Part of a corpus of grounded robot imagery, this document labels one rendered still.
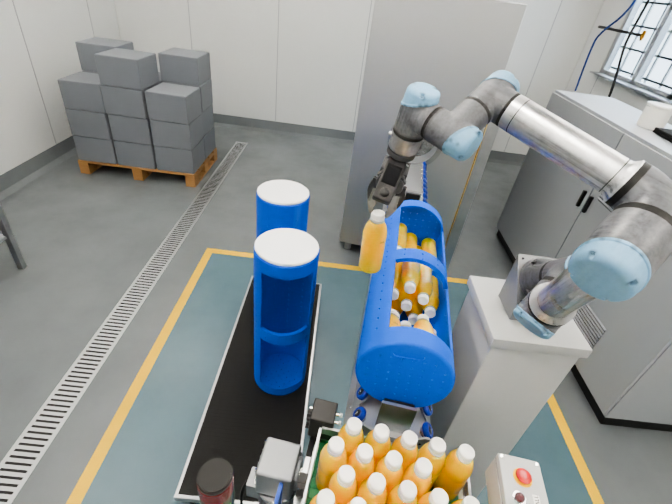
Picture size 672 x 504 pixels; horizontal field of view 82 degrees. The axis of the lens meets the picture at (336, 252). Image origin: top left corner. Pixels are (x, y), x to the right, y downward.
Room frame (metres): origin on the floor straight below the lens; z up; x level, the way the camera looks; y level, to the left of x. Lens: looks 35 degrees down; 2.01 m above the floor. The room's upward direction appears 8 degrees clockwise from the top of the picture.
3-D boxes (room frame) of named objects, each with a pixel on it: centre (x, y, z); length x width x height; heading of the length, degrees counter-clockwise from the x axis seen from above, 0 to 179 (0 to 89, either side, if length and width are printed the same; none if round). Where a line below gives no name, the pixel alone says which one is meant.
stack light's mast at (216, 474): (0.32, 0.16, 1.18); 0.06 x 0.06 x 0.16
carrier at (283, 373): (1.38, 0.21, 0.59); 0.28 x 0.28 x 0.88
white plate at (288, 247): (1.38, 0.21, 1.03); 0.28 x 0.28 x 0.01
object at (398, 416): (0.67, -0.24, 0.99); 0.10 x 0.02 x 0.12; 84
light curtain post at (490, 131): (2.12, -0.72, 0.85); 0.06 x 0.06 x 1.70; 84
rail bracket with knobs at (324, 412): (0.64, -0.04, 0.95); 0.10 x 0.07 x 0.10; 84
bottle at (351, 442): (0.56, -0.11, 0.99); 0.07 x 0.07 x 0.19
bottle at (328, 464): (0.50, -0.07, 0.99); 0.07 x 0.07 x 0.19
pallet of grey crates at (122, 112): (4.03, 2.19, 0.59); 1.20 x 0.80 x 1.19; 92
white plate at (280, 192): (1.87, 0.33, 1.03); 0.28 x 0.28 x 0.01
